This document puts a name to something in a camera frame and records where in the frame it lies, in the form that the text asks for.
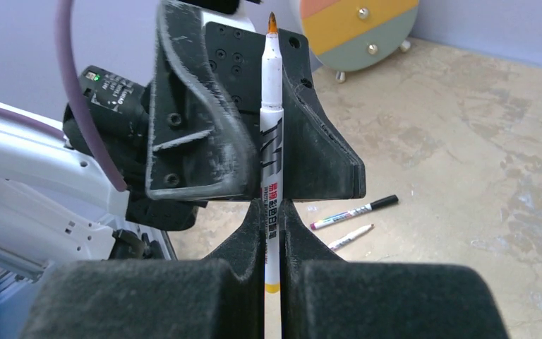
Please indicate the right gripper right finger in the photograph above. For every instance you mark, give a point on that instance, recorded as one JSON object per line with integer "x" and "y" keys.
{"x": 324, "y": 296}

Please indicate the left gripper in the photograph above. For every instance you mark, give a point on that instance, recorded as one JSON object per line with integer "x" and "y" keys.
{"x": 204, "y": 116}

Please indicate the white pen black end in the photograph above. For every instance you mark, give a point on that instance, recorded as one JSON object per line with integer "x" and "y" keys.
{"x": 340, "y": 217}

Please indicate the white pen orange tip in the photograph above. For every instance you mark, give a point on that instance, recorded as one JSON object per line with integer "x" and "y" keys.
{"x": 272, "y": 151}

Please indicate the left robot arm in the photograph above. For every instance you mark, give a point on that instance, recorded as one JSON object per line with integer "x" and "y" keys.
{"x": 133, "y": 159}

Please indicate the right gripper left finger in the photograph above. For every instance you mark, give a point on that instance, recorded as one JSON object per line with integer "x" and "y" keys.
{"x": 219, "y": 296}

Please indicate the round cabinet with coloured drawers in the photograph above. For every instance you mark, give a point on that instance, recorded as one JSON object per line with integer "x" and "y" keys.
{"x": 352, "y": 35}

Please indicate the aluminium rail frame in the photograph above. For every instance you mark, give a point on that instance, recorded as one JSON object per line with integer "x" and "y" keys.
{"x": 21, "y": 277}

